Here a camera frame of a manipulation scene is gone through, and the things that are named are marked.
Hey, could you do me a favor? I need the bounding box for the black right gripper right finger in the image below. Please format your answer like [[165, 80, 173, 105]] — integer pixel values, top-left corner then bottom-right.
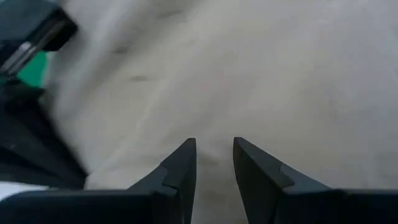
[[233, 136, 398, 224]]

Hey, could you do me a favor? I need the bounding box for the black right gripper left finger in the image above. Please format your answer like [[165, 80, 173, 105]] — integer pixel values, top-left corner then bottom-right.
[[0, 138, 197, 224]]

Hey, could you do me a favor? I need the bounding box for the white printed tote bag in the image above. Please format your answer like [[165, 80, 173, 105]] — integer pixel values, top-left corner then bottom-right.
[[0, 181, 50, 202]]

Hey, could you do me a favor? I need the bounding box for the dark green garment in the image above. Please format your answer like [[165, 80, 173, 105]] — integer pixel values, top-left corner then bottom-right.
[[0, 79, 88, 190]]

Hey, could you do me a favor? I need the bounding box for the beige garment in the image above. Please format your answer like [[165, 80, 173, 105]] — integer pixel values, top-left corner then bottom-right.
[[40, 0, 398, 224]]

